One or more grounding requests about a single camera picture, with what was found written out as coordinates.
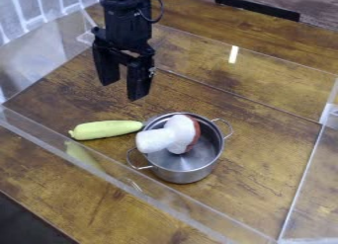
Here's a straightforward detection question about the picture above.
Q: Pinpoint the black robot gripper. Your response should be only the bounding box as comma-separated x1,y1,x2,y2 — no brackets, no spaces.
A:
91,0,156,101

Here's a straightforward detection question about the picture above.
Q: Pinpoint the white and brown toy mushroom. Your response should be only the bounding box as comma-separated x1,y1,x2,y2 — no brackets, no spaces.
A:
136,115,200,154

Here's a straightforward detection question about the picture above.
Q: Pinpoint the silver metal pot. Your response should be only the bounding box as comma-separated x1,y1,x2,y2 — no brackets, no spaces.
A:
127,113,234,184

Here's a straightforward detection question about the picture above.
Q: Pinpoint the yellow-green toy corn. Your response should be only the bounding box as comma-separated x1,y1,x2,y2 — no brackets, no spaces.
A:
68,121,143,140

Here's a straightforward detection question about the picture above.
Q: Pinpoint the white mesh curtain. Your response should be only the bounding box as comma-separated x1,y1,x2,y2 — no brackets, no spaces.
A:
0,0,97,46

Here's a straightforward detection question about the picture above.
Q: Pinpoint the black bar in background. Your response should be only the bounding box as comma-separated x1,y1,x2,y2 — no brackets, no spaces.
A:
213,0,300,22

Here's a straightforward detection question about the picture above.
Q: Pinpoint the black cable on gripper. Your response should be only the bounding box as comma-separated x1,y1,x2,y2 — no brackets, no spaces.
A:
136,0,165,25

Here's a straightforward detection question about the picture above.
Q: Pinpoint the clear acrylic enclosure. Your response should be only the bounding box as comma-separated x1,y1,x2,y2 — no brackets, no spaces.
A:
0,0,338,244

